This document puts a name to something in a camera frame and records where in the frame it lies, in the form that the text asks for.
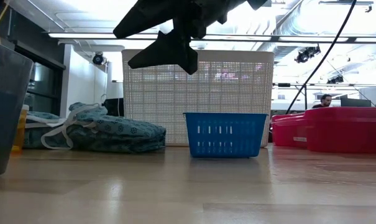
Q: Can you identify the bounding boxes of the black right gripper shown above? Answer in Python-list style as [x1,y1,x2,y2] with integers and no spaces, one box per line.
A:
[112,0,248,75]

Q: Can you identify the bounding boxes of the blue patterned gown white ties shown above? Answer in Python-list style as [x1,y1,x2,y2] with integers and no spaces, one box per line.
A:
[40,101,167,154]

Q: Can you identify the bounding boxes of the orange pill bottle white cap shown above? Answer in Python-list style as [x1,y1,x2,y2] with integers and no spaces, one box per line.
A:
[11,104,30,154]

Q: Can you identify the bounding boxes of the large white plastic basket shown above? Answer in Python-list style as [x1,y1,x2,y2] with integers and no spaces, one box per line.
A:
[121,49,275,148]

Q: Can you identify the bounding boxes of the small blue plastic basket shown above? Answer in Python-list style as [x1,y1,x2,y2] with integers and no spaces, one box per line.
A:
[183,112,268,159]

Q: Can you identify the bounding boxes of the grey translucent plastic bin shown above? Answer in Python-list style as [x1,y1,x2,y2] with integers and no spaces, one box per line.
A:
[0,39,35,180]

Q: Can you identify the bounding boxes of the black ceiling spotlight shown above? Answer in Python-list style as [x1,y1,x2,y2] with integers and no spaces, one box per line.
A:
[326,75,344,85]
[92,52,106,66]
[294,44,322,64]

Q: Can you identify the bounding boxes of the long ceiling light strip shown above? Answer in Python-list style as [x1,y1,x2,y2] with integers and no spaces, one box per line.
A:
[47,32,376,44]

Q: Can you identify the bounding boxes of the black screen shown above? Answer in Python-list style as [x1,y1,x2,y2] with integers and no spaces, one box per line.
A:
[101,97,125,118]

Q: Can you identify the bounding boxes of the dark glass door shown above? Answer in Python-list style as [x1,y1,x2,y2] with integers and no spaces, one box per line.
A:
[15,40,66,118]

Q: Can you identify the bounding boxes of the person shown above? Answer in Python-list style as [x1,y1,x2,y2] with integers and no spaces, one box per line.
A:
[311,93,333,110]

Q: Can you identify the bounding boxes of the red first aid kit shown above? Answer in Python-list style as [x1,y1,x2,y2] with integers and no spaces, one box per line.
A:
[270,106,376,154]

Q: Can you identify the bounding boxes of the dark computer monitor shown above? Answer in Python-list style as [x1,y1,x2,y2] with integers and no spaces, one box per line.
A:
[340,97,372,108]

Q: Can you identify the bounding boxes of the black cable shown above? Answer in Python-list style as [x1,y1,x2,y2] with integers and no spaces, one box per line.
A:
[285,0,358,114]

